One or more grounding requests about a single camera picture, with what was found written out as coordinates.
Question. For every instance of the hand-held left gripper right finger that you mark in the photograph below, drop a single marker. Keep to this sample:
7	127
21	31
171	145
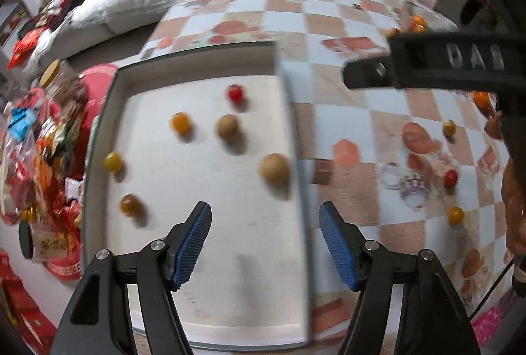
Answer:
337	252

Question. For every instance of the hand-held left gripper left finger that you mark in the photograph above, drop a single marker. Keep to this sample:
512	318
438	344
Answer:
193	248

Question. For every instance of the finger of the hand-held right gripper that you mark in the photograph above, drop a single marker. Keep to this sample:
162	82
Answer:
370	73

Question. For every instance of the white rectangular tray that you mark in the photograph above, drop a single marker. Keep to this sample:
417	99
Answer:
230	223

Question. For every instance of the amber cherry tomato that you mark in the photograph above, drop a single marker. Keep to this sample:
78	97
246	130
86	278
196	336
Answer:
131	205

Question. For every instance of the large tan longan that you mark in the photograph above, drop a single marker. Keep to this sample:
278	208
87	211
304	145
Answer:
274	169

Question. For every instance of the yellow cherry tomato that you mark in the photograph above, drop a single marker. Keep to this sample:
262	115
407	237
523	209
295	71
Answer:
181	122
448	127
113	161
456	215

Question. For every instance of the red cherry tomato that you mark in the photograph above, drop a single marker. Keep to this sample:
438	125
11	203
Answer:
451	177
235	93

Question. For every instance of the person's right hand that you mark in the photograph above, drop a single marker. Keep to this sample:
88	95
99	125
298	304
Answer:
517	207

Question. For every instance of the orange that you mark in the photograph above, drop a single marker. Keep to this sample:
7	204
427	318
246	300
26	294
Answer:
481	98
418	22

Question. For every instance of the checkered patterned tablecloth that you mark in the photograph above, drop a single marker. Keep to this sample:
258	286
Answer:
353	124

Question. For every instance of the black round object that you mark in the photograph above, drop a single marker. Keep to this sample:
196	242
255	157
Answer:
25	240

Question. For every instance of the pink packet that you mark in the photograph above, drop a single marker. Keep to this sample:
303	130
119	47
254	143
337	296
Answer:
491	326

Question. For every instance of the pile of snack packets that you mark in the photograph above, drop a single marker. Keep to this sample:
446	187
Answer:
45	157

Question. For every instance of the red box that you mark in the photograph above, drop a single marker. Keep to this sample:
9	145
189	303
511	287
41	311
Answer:
20	309

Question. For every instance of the red round tray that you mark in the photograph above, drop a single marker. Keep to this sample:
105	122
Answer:
96	91

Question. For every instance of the jar with yellow lid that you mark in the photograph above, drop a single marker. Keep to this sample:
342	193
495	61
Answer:
51	71

